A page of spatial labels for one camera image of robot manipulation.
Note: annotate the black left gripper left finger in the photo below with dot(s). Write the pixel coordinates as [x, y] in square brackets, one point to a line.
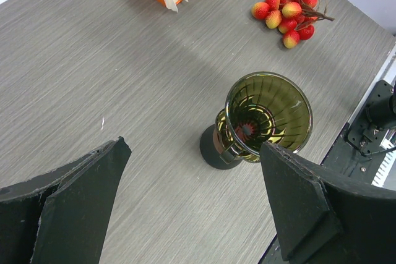
[62, 216]

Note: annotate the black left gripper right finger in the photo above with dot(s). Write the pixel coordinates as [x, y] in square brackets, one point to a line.
[322, 216]

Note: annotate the dark green glass dripper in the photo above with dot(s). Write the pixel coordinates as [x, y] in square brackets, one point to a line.
[262, 107]

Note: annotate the red black coffee server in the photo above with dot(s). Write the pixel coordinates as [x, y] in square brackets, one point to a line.
[210, 147]

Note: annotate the red yellow lychee bunch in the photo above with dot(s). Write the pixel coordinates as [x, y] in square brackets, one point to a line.
[294, 19]

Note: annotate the white slotted cable duct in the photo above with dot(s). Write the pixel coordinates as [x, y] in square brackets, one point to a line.
[385, 175]

